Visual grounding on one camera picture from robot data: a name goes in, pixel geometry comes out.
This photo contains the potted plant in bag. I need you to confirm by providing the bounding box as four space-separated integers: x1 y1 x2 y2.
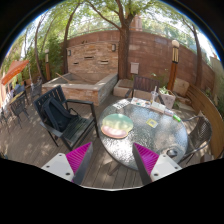
159 87 176 109

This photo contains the large tree trunk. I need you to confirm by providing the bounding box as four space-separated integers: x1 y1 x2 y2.
118 20 129 79

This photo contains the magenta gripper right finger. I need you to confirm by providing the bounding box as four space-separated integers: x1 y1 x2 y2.
132 143 181 185

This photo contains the black backpack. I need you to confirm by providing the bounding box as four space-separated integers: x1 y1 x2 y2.
41 97 77 132

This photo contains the green marker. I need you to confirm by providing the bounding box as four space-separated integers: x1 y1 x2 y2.
173 114 181 122

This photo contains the green pink mouse pad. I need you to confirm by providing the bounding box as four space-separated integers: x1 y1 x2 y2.
101 113 133 139

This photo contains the curved wooden bench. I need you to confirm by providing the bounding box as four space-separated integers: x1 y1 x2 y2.
186 84 224 159

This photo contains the wooden post lamp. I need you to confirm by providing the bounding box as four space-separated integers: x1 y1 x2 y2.
167 40 180 91

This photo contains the clear plastic cup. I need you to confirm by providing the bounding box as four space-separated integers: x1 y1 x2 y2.
150 91 158 103

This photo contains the stone raised planter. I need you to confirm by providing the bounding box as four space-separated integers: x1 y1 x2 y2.
42 73 118 106

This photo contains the orange patio umbrella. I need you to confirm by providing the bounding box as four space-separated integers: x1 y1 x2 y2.
1 60 29 85

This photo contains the round glass patio table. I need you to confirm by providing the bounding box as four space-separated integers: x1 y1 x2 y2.
98 99 186 175

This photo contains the black mesh metal chair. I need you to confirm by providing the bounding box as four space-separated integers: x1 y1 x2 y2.
179 115 212 162

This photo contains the yellow sticky note card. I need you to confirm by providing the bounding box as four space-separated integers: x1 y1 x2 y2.
146 119 158 128

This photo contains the printed paper sheet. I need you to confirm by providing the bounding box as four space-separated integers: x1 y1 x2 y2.
113 99 129 109

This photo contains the black patio armchair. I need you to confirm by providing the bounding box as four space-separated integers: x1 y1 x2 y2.
33 85 98 151

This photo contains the black computer mouse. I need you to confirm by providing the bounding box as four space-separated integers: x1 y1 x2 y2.
167 149 178 158

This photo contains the dark wooden chair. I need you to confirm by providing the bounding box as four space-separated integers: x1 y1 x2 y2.
125 76 160 98

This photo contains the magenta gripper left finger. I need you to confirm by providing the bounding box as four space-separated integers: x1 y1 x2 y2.
42 142 93 185

